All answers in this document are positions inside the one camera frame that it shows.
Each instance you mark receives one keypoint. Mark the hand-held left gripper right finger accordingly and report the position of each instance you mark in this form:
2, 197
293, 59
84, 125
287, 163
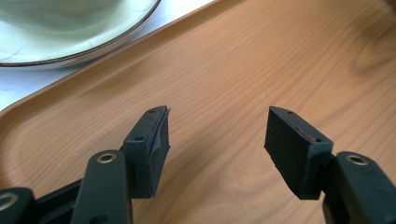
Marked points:
295, 155

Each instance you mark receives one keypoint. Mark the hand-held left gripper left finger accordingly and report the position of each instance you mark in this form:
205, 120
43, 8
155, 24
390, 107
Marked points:
146, 155

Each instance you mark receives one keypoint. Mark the wooden tray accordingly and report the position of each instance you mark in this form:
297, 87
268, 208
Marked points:
236, 62

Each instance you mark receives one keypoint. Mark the pale green bowl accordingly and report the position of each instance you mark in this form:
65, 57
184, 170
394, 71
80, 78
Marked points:
62, 28

